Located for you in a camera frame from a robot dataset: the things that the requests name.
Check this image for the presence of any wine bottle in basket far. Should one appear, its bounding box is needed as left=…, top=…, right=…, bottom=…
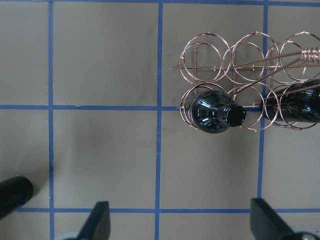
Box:
left=260, top=79, right=320, bottom=123

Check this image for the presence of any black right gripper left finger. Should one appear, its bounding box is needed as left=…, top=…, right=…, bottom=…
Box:
left=77, top=201, right=111, bottom=240

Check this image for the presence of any wine bottle in basket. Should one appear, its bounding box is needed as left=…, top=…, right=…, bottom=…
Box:
left=260, top=79, right=320, bottom=123
left=190, top=90, right=247, bottom=134

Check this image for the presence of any dark glass wine bottle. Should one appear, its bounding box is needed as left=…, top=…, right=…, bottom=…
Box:
left=0, top=176, right=34, bottom=220

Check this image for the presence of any copper wire wine basket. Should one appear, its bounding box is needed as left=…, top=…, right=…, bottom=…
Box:
left=178, top=31, right=320, bottom=132

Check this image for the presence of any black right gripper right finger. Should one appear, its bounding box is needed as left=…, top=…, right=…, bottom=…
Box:
left=250, top=198, right=295, bottom=240

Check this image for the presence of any wine bottle in basket near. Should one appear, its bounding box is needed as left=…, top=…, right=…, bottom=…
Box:
left=190, top=90, right=247, bottom=134

